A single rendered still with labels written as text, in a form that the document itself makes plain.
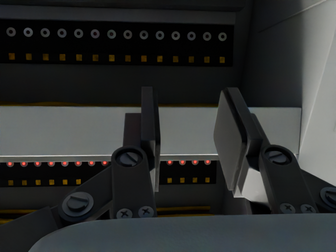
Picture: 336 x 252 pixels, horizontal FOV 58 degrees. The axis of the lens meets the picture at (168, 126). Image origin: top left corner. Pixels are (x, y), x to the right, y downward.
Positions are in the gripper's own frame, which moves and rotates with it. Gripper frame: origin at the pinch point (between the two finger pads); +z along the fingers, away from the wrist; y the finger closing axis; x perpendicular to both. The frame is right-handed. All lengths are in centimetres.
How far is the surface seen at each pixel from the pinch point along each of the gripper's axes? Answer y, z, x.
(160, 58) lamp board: 0.1, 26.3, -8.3
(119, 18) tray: -5.0, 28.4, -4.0
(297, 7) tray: 12.6, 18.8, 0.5
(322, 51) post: 12.9, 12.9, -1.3
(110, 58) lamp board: -6.2, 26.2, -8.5
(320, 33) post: 12.9, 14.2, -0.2
